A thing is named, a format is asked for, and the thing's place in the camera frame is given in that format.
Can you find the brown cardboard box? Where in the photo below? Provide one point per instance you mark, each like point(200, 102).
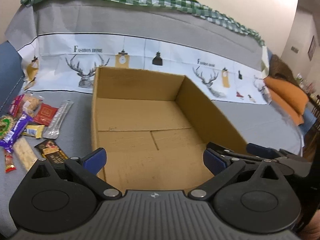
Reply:
point(155, 127)

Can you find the small framed picture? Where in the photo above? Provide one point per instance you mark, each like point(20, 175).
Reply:
point(312, 48)

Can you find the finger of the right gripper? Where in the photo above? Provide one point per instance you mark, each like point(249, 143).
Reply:
point(240, 152)
point(281, 155)

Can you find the grey deer print cloth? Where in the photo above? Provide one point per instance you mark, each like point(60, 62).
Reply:
point(67, 36)

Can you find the round puffed grain cake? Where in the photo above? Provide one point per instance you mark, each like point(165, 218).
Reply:
point(6, 124)

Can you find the red peanut snack bag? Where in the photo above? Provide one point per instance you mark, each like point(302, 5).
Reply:
point(28, 103)

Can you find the purple Alpenliebe candy bar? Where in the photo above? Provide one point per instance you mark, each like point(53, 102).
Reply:
point(11, 137)

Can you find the brown blanket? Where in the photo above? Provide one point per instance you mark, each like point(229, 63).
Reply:
point(280, 70)

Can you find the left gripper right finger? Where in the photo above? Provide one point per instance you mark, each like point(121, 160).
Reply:
point(225, 166)

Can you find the red square snack packet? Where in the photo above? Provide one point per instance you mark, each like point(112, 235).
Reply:
point(45, 114)

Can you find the silver stick sachet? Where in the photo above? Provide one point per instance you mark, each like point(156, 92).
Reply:
point(53, 130)

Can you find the small red candy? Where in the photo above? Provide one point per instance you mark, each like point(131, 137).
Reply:
point(9, 163)

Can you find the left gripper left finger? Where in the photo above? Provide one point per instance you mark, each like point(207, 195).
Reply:
point(84, 170)

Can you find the yellow Alpenliebe candy bar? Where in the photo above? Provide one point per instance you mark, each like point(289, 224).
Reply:
point(34, 131)

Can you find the beige wafer bar packet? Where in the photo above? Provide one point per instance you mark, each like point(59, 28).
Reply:
point(25, 154)

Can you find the orange cushion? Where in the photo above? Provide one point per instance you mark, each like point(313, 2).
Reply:
point(292, 94)
point(297, 118)

